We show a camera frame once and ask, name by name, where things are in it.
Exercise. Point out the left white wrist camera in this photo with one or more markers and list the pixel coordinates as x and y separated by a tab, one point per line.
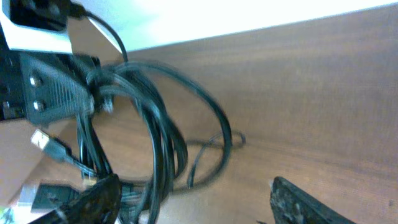
36	25

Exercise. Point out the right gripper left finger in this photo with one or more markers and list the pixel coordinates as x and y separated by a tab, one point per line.
99	203

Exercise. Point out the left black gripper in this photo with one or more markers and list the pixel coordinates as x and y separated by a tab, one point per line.
45	87

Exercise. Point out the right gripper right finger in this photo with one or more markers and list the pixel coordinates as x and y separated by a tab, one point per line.
292	205

